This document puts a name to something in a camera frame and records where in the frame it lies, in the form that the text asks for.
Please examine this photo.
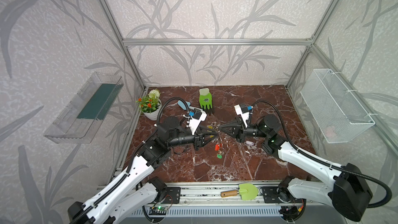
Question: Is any large metal key ring plate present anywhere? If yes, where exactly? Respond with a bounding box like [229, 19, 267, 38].
[207, 124, 227, 152]

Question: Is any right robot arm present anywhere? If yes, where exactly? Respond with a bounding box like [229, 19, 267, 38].
[219, 115, 373, 222]

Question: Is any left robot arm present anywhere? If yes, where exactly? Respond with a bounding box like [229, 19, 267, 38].
[68, 116, 218, 224]

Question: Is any green black garden glove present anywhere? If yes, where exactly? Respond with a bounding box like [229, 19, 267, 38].
[199, 88, 214, 115]

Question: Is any light blue toy trowel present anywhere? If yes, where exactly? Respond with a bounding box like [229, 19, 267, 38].
[177, 100, 191, 110]

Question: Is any potted plant white pot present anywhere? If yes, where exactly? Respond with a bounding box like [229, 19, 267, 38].
[136, 89, 162, 121]

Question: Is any green lit circuit board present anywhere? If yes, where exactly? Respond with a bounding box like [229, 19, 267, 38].
[148, 206, 171, 216]

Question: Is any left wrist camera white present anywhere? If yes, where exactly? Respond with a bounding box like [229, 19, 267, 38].
[187, 106, 207, 135]

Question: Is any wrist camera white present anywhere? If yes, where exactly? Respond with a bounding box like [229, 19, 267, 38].
[187, 106, 207, 135]
[234, 104, 253, 128]

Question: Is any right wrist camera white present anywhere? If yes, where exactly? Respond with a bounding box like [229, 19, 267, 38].
[234, 104, 253, 128]

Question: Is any green toy shovel wooden handle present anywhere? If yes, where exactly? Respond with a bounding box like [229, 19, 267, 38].
[221, 183, 259, 201]

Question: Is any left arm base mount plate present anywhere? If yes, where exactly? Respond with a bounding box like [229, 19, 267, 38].
[161, 187, 181, 204]

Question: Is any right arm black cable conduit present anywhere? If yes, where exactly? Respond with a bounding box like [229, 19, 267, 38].
[251, 99, 393, 209]

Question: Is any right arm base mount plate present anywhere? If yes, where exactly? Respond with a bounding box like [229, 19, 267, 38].
[260, 186, 280, 204]

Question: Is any white wire mesh basket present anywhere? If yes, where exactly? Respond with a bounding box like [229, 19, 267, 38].
[301, 68, 375, 144]

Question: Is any clear acrylic wall shelf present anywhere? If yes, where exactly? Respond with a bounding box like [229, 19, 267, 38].
[44, 72, 124, 144]

